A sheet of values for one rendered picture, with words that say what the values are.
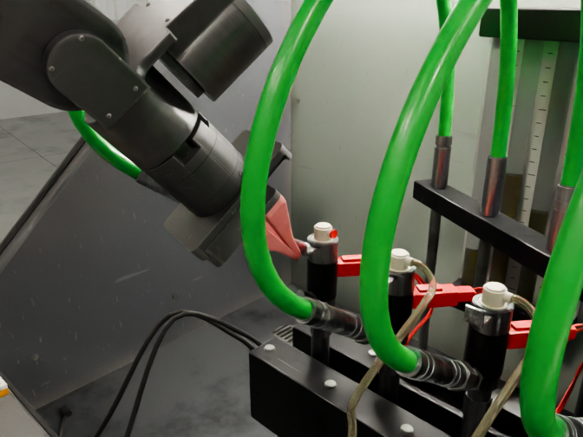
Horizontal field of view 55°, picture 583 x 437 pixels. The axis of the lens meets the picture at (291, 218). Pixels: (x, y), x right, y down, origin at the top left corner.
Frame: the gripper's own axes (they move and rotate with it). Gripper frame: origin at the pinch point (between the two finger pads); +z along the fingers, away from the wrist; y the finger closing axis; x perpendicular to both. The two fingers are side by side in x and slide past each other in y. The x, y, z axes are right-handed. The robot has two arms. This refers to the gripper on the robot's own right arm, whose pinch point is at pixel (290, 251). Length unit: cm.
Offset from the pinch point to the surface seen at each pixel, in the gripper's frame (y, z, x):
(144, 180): -3.2, -10.0, 9.6
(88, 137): -3.4, -15.8, 10.2
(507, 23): 26.2, -0.5, -4.0
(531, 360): 0.8, -7.7, -26.2
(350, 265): 2.6, 5.8, -0.9
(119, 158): -3.1, -12.9, 10.0
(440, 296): 4.7, 7.9, -9.0
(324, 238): 2.8, 2.1, 0.0
